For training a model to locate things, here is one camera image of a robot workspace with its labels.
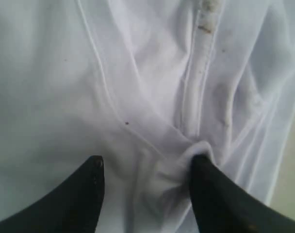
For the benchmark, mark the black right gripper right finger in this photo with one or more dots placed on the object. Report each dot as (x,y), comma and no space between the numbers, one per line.
(220,206)

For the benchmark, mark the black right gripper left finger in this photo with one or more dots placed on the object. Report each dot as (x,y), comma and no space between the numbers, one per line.
(72,207)

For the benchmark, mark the white t-shirt red patch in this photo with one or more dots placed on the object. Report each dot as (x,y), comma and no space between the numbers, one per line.
(146,84)

